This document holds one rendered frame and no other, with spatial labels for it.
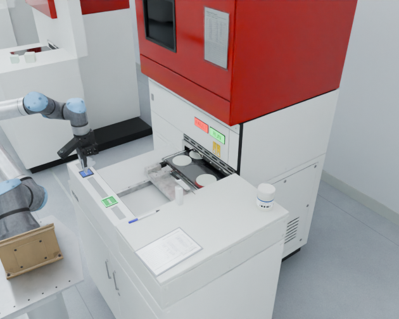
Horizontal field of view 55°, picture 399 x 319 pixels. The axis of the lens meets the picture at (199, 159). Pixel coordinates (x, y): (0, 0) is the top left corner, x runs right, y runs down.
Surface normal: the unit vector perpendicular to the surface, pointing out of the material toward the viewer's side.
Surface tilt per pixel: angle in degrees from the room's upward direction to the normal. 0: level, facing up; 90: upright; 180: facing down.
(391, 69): 90
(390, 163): 90
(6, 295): 0
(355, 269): 0
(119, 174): 0
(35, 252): 90
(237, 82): 90
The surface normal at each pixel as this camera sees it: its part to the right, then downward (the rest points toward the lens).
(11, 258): 0.51, 0.48
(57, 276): 0.00, -0.84
